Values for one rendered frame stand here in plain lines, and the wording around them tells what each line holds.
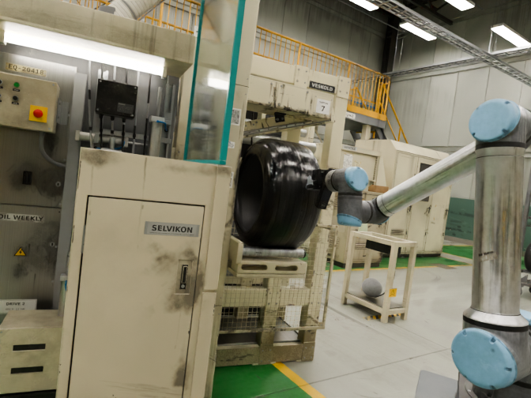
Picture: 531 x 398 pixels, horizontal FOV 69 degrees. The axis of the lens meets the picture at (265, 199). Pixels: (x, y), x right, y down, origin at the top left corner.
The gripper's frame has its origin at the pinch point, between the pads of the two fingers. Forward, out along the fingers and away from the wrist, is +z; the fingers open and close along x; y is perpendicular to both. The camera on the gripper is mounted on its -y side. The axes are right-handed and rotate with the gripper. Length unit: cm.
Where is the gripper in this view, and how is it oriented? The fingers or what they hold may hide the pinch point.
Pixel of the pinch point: (308, 188)
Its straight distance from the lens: 174.9
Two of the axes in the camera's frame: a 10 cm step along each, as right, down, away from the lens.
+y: 0.8, -10.0, 0.6
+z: -4.0, 0.2, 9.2
